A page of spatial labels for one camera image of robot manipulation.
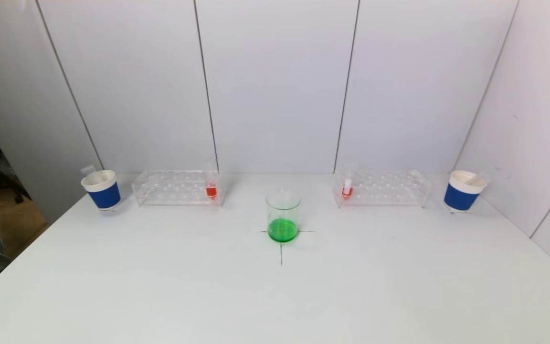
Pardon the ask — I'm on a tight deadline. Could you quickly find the test tube with yellow pigment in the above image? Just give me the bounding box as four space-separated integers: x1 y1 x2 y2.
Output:
465 172 491 187

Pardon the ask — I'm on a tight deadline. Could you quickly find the clear glass beaker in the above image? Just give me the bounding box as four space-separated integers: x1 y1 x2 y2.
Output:
265 188 302 243

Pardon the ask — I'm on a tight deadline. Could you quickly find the test tube with orange-red pigment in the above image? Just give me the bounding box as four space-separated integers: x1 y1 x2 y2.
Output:
203 164 219 200

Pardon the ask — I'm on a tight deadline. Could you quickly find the blue and white paper cup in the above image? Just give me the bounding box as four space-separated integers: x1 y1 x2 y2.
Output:
81 170 122 211
444 171 488 213

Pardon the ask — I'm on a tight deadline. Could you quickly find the white-labelled test tube red pigment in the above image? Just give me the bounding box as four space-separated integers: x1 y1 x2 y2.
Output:
342 163 358 199

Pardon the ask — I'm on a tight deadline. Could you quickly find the clear acrylic test tube rack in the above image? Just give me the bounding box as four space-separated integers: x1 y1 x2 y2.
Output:
132 170 225 207
332 168 432 208

